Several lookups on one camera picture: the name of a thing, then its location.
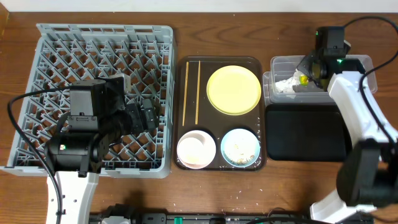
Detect yellow round plate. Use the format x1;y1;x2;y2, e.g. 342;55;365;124
206;65;261;116

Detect green orange snack wrapper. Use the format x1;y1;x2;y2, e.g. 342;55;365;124
299;75;309;86

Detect grey plastic dish rack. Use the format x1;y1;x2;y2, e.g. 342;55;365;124
2;24;177;179

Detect clear plastic bin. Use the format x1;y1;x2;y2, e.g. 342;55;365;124
262;54;378;108

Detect wooden chopstick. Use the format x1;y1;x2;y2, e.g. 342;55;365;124
195;60;201;125
182;61;189;126

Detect light blue bowl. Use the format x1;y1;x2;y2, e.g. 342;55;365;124
220;128;261;168

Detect dark brown serving tray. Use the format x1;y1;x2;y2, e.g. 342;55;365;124
172;56;267;172

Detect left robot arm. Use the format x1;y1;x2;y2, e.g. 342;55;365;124
45;77;160;223

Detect black rectangular tray bin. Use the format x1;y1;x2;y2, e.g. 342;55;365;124
265;104;353;162

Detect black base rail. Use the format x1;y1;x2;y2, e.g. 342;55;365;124
88;203;374;224

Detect pink white bowl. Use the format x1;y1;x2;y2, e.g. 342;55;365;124
177;130;216;169

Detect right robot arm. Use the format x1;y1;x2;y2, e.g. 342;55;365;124
297;26;397;223

